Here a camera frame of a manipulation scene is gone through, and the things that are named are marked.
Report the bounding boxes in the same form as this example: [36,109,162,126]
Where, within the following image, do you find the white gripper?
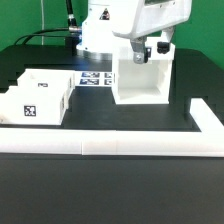
[112,0,192,64]

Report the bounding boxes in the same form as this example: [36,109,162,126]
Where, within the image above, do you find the white drawer cabinet box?
[112,37,175,104]

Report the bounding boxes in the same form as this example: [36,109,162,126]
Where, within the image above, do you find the white drawer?
[17,68,75,98]
[0,87,68,125]

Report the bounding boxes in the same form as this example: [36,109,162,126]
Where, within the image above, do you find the white front drawer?
[0,87,68,125]

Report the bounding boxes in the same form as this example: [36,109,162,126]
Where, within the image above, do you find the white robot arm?
[77,0,192,64]

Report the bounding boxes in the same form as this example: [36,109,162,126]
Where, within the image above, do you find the fiducial marker sheet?
[75,71,113,87]

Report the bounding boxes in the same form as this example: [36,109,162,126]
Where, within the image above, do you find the white L-shaped border fence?
[0,98,224,157]

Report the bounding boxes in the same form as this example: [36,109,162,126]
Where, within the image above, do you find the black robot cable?
[13,0,83,46]

